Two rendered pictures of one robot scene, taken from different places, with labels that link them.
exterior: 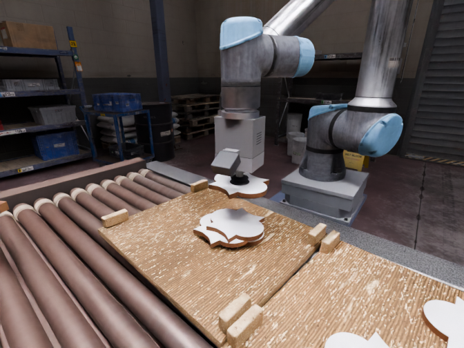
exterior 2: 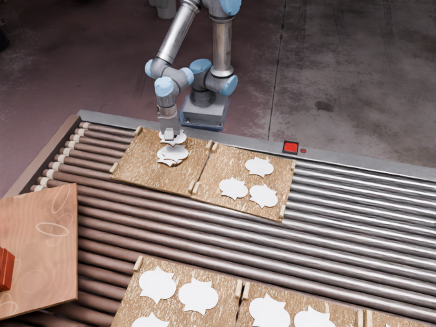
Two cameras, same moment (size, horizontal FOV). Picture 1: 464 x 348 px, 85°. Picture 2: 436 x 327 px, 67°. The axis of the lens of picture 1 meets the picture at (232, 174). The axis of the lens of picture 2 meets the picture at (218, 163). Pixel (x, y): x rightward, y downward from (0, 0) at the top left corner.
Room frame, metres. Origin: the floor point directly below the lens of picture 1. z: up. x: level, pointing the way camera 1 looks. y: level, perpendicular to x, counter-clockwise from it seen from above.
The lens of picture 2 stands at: (-0.59, 0.26, 2.16)
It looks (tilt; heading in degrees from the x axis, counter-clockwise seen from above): 49 degrees down; 335
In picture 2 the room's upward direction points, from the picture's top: 1 degrees counter-clockwise
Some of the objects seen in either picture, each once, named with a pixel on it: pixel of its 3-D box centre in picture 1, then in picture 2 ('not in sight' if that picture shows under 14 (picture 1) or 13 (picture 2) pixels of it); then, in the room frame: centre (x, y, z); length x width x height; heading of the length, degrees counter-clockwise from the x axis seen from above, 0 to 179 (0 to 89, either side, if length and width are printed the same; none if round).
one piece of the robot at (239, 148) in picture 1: (233, 141); (168, 124); (0.50, 0.00, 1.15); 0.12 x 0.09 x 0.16; 152
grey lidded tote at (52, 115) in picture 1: (54, 114); not in sight; (3.81, 2.61, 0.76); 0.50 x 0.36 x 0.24; 149
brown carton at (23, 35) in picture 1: (29, 38); not in sight; (3.75, 2.65, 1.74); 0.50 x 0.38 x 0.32; 143
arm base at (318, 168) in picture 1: (322, 159); (202, 91); (0.82, -0.30, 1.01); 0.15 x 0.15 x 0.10
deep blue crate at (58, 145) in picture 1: (54, 143); not in sight; (3.78, 2.68, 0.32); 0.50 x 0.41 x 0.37; 139
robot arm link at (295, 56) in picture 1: (279, 57); (177, 79); (0.58, -0.10, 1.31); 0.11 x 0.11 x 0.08; 28
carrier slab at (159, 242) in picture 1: (211, 233); (163, 159); (0.51, 0.05, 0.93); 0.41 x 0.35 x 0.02; 48
